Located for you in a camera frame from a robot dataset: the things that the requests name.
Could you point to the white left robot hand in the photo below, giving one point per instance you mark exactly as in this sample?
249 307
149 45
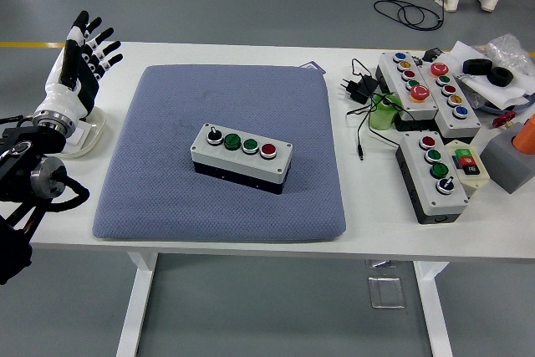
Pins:
67 93

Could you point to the grey four-button control box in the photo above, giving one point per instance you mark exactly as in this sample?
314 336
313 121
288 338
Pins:
246 162
443 202

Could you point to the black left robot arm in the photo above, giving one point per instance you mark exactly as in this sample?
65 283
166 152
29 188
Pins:
25 164

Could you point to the grey five-button box, emergency stop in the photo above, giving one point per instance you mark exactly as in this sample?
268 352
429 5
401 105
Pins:
418 106

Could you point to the grey five-button box, red mushroom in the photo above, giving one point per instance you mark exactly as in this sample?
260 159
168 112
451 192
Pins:
462 123

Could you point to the cream three-button pendant box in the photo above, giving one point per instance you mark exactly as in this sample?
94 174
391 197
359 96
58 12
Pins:
474 181

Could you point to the white oval tray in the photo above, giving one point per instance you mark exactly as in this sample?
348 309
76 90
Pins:
98 131

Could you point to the white table leg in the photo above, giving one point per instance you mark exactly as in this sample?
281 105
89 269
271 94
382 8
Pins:
136 311
434 311

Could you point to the blue-grey padded mat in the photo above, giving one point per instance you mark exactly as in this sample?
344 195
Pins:
271 215

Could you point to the purple-edged card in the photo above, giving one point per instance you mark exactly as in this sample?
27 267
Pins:
312 67

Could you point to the black power adapter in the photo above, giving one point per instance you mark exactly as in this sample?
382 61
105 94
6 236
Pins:
359 88

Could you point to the green tape roll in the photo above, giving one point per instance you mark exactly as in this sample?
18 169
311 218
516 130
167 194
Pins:
381 118

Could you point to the small black device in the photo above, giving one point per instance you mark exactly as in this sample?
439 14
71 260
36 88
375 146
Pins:
431 54

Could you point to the clear floor plate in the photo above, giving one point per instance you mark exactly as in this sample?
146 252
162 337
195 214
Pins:
386 292

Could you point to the white paper sheet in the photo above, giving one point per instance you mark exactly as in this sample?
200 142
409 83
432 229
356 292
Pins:
462 54

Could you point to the blue round plate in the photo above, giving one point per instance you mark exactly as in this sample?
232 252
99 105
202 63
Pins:
497 109

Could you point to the clear bubble wrap bag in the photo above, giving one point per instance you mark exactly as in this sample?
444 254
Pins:
507 47

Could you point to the grey block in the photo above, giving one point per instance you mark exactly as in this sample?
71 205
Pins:
505 169

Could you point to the orange cylinder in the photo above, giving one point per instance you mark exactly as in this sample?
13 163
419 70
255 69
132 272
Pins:
527 135

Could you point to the white switch plate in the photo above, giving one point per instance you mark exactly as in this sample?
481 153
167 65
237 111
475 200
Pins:
81 135

